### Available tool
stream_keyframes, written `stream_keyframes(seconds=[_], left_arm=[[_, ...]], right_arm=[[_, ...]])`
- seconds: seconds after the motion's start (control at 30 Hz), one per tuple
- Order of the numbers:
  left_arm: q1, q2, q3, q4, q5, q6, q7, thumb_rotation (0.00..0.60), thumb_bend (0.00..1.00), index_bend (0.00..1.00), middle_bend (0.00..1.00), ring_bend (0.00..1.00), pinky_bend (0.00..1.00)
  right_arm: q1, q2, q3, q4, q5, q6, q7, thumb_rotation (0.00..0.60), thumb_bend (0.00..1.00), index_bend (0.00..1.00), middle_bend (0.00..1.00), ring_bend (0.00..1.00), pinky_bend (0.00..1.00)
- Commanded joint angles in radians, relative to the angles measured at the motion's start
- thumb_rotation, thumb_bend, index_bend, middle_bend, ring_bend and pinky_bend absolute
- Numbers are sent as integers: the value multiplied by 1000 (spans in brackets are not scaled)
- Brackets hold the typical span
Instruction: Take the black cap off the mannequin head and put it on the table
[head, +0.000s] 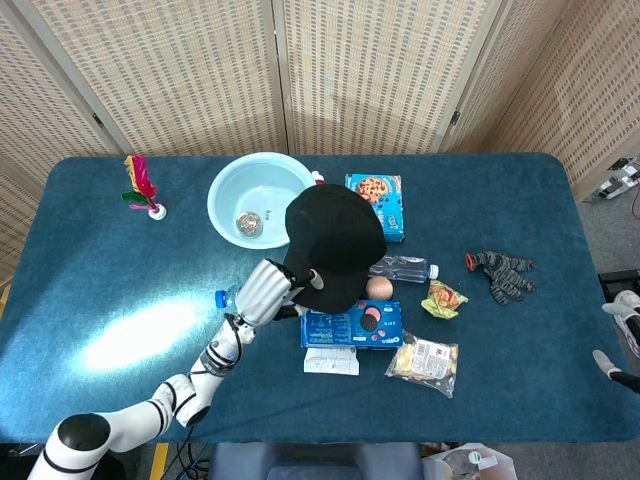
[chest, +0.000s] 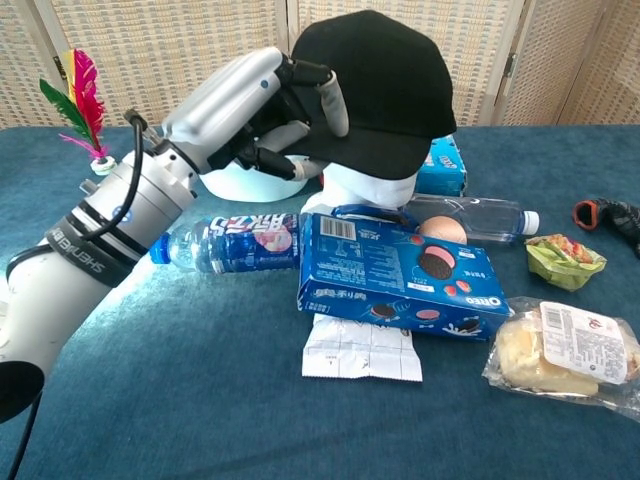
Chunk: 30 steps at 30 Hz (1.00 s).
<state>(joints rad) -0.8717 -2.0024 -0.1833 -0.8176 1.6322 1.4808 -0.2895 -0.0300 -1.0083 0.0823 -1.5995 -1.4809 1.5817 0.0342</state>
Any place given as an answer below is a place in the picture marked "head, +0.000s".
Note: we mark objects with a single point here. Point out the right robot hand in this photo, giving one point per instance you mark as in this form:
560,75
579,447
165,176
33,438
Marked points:
635,325

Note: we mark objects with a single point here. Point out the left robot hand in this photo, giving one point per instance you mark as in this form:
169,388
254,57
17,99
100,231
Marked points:
262,295

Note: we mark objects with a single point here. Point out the black baseball cap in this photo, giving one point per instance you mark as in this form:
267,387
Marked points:
335,235

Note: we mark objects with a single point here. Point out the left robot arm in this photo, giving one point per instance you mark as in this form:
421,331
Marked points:
135,415

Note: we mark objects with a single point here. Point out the pink feather shuttlecock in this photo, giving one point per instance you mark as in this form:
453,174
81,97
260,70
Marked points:
142,187

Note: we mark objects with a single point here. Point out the blue sports drink bottle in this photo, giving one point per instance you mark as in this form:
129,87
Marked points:
222,298

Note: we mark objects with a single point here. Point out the black box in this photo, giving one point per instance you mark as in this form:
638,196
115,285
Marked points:
620,282

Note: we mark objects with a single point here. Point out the metal scrubber ball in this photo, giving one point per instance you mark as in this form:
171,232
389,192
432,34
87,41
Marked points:
249,223

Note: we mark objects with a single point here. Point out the blue Oreo cookie box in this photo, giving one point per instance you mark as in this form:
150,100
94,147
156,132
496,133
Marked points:
345,332

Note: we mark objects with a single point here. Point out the white paper receipt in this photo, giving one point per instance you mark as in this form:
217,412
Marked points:
330,361

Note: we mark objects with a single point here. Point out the light blue plastic basin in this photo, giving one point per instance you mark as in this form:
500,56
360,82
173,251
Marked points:
250,185

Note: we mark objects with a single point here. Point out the brown egg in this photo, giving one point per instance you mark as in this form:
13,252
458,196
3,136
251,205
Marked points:
381,289

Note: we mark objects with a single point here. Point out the white bottle red cap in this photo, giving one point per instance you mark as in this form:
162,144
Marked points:
318,177

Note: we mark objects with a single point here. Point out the grey knit glove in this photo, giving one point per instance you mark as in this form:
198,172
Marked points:
505,277

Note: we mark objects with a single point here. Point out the electronics on floor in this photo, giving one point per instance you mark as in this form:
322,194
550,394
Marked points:
617,182

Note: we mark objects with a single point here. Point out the clear water bottle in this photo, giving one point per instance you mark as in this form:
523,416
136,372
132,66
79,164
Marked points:
405,269

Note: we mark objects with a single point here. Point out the blue chocolate chip cookie box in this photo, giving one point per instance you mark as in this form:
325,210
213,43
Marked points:
387,200

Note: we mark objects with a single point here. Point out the bread in clear bag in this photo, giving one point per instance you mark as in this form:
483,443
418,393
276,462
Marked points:
425,360

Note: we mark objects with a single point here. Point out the dark blue robot torso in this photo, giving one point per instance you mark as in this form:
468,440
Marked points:
315,462

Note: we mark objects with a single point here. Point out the green snack packet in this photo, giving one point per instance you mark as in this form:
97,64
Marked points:
442,300

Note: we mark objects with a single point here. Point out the clear plastic bag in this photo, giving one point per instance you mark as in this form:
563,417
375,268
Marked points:
470,462

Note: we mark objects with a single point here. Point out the woven folding screen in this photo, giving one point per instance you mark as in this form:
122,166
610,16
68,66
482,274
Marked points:
175,75

